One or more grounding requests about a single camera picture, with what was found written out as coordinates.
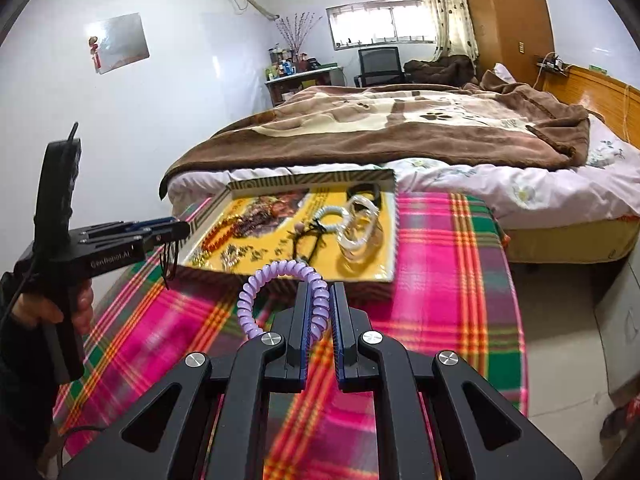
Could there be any white pillow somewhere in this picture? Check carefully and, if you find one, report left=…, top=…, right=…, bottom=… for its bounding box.
left=492, top=62, right=519, bottom=86

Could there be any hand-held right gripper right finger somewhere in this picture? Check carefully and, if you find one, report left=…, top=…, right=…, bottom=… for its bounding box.
left=331, top=281, right=583, bottom=480

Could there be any purple spiral hair tie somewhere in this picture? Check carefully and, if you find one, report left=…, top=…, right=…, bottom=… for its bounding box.
left=237, top=260, right=331, bottom=345

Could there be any dark brown cloth pile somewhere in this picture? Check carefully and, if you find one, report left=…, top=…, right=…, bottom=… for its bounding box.
left=404, top=55, right=476, bottom=86

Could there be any orange bead bracelet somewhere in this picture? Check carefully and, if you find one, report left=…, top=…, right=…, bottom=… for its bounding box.
left=200, top=224, right=242, bottom=254

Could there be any person's left forearm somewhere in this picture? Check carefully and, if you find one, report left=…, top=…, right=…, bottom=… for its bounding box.
left=0, top=307, right=63, bottom=480

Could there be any silver chain bracelet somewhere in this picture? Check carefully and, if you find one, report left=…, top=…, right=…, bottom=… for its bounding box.
left=220, top=244, right=262, bottom=267

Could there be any shiny wall sheet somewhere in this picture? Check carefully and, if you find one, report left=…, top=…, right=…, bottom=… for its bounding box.
left=84, top=12, right=151, bottom=75

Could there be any light blue spiral hair tie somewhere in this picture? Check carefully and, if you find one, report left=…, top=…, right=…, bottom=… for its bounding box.
left=317, top=205, right=352, bottom=232

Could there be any black hair tie mauve bead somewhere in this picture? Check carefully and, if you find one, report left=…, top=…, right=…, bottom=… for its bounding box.
left=289, top=222, right=322, bottom=267

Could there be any gold chain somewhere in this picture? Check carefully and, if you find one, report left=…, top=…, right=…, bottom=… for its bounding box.
left=187, top=250, right=221, bottom=269

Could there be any wooden bed frame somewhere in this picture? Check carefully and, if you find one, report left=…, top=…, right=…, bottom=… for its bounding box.
left=502, top=64, right=640, bottom=264

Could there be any thin black cord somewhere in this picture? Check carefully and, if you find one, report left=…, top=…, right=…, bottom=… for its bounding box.
left=159, top=239, right=182, bottom=289

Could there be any patterned curtain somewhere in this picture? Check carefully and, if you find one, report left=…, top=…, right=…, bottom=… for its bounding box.
left=412, top=0, right=480, bottom=63

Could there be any power strip shelf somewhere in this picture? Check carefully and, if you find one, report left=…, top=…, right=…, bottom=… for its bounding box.
left=536, top=52, right=571, bottom=77

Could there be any black wristband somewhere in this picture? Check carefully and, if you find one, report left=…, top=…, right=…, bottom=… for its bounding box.
left=347, top=183, right=384, bottom=209

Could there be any window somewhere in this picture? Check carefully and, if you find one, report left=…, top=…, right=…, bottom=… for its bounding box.
left=326, top=2, right=438, bottom=52

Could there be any pink plaid tablecloth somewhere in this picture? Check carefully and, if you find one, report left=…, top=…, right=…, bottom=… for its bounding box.
left=52, top=192, right=528, bottom=480

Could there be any striped cardboard box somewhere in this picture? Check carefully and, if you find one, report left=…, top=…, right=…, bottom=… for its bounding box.
left=170, top=167, right=401, bottom=306

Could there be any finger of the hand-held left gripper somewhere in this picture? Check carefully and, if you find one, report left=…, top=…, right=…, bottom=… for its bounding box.
left=80, top=216, right=177, bottom=237
left=82, top=222, right=193, bottom=252

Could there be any cluster of bottles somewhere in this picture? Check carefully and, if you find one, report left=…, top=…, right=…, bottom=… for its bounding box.
left=267, top=47, right=323, bottom=81

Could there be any white floral bedsheet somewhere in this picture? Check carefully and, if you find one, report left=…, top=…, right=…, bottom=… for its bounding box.
left=167, top=110, right=640, bottom=227

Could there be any person's left hand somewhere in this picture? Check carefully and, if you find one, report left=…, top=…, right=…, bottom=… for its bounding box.
left=0, top=270, right=96, bottom=338

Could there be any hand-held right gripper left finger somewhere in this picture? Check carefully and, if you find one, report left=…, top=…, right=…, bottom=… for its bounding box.
left=57, top=282, right=317, bottom=480

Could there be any vase of dry branches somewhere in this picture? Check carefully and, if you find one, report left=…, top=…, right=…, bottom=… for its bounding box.
left=275, top=10, right=323, bottom=58

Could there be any black office chair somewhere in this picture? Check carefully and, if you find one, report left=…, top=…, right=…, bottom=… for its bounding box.
left=354, top=46, right=408, bottom=88

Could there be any dark bead necklace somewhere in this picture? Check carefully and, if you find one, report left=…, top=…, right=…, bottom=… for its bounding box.
left=234, top=209, right=287, bottom=237

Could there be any red cloth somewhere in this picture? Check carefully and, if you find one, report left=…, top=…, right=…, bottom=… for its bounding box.
left=600, top=404, right=640, bottom=442

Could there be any brown paw print blanket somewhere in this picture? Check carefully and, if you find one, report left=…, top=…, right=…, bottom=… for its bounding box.
left=159, top=70, right=592, bottom=202

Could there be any wooden wardrobe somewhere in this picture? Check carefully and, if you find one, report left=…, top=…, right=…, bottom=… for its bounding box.
left=455, top=0, right=556, bottom=86

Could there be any small desk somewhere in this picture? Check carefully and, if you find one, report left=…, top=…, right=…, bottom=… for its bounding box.
left=264, top=64, right=346, bottom=107

